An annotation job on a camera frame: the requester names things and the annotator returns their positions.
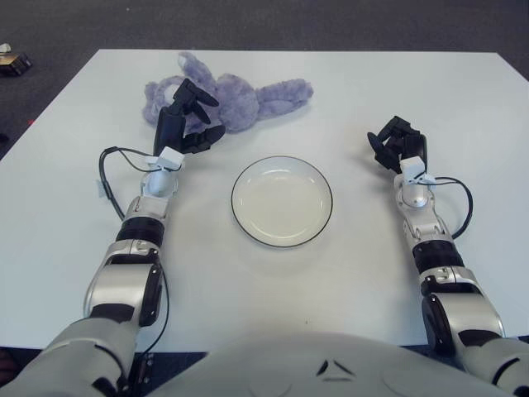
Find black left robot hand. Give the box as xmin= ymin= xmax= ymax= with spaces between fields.
xmin=152 ymin=77 xmax=226 ymax=155

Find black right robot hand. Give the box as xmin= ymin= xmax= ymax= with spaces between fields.
xmin=366 ymin=116 xmax=428 ymax=175

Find purple plush bunny doll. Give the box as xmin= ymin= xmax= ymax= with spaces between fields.
xmin=142 ymin=51 xmax=315 ymax=133

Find white plate with black rim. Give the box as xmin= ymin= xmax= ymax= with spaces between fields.
xmin=231 ymin=155 xmax=334 ymax=250

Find dark box on floor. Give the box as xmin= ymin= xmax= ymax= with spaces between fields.
xmin=0 ymin=51 xmax=33 ymax=77

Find grey robot torso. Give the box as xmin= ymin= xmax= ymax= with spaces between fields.
xmin=136 ymin=330 xmax=522 ymax=397

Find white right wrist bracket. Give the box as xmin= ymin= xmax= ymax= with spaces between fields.
xmin=398 ymin=155 xmax=435 ymax=187

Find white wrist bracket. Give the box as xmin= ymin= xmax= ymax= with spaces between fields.
xmin=398 ymin=155 xmax=435 ymax=187
xmin=146 ymin=146 xmax=185 ymax=173

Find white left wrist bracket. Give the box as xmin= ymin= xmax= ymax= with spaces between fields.
xmin=146 ymin=146 xmax=185 ymax=173

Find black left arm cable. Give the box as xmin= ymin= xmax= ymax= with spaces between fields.
xmin=98 ymin=146 xmax=170 ymax=352

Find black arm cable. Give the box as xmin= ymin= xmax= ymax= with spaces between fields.
xmin=98 ymin=146 xmax=170 ymax=352
xmin=429 ymin=176 xmax=474 ymax=240

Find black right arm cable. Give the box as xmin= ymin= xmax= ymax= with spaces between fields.
xmin=429 ymin=176 xmax=474 ymax=240

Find black bracket under table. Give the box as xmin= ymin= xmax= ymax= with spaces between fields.
xmin=138 ymin=351 xmax=158 ymax=384

